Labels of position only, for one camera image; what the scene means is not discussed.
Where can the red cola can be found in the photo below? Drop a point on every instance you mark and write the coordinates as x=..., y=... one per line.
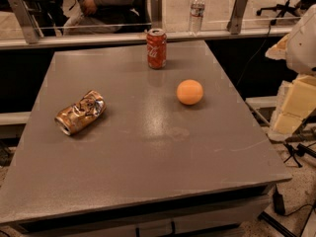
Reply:
x=156, y=48

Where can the orange fruit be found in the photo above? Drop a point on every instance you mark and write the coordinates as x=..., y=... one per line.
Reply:
x=189, y=92

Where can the clear plastic water bottle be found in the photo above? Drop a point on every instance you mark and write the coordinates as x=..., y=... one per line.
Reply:
x=196, y=16

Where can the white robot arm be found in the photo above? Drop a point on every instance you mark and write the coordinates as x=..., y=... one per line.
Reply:
x=301, y=45

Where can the right metal barrier bracket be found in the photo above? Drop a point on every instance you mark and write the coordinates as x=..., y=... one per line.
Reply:
x=235, y=23

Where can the crushed brown soda can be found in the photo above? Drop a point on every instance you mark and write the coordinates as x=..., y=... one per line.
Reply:
x=79, y=115

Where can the seated person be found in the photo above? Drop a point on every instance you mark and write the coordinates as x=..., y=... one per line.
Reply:
x=101, y=17

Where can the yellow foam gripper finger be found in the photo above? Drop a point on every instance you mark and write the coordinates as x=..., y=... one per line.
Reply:
x=278, y=50
x=295, y=101

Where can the middle metal barrier bracket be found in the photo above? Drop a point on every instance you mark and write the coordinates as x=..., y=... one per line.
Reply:
x=156, y=13

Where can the metal barrier bracket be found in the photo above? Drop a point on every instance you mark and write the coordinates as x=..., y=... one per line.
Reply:
x=26, y=21
x=235, y=23
x=156, y=13

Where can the black tripod stand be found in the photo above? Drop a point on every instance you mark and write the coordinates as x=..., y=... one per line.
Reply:
x=300, y=150

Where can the black power adapter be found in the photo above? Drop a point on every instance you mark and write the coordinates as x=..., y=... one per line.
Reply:
x=278, y=202

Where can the left metal barrier bracket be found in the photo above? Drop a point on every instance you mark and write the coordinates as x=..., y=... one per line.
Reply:
x=26, y=21

